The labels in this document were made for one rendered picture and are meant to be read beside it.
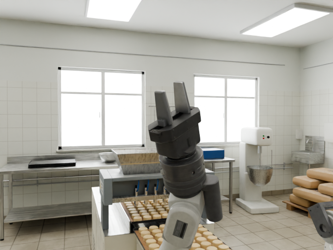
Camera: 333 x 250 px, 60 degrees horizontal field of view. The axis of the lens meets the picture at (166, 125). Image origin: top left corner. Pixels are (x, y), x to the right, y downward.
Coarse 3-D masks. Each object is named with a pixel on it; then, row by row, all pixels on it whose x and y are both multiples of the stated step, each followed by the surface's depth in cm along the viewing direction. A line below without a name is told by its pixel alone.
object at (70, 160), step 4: (36, 160) 419; (40, 160) 421; (44, 160) 421; (48, 160) 421; (52, 160) 421; (56, 160) 421; (60, 160) 421; (64, 160) 421; (68, 160) 421; (72, 160) 421; (28, 164) 380; (32, 164) 384; (36, 164) 383; (40, 164) 385
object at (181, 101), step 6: (174, 84) 54; (180, 84) 53; (174, 90) 54; (180, 90) 54; (174, 96) 55; (180, 96) 54; (186, 96) 54; (174, 102) 56; (180, 102) 55; (186, 102) 54; (180, 108) 55; (186, 108) 54
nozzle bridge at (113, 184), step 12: (108, 180) 170; (120, 180) 172; (132, 180) 174; (144, 180) 185; (156, 180) 187; (108, 192) 170; (120, 192) 181; (132, 192) 183; (168, 192) 189; (108, 204) 170; (108, 216) 180; (204, 216) 201; (108, 228) 181
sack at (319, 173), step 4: (316, 168) 478; (320, 168) 478; (324, 168) 478; (308, 172) 471; (312, 172) 465; (316, 172) 459; (320, 172) 453; (324, 172) 449; (328, 172) 445; (332, 172) 442; (308, 176) 472; (312, 176) 465; (316, 176) 458; (320, 176) 451; (324, 176) 445; (328, 176) 439; (332, 176) 434; (324, 180) 447; (328, 180) 440; (332, 180) 434
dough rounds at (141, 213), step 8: (152, 200) 215; (160, 200) 216; (128, 208) 197; (136, 208) 200; (144, 208) 196; (152, 208) 196; (160, 208) 196; (168, 208) 196; (128, 216) 186; (136, 216) 180; (144, 216) 180; (152, 216) 185; (160, 216) 180
